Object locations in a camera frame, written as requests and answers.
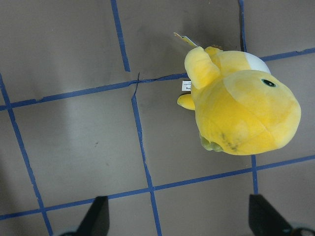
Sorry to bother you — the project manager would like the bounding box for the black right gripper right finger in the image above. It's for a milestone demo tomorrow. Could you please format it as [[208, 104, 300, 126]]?
[[248, 194, 293, 236]]

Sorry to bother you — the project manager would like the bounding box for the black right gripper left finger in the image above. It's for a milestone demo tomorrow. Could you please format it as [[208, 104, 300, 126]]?
[[76, 196, 109, 236]]

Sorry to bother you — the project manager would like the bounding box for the yellow plush toy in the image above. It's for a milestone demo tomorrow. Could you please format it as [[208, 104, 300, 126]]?
[[177, 36, 301, 155]]

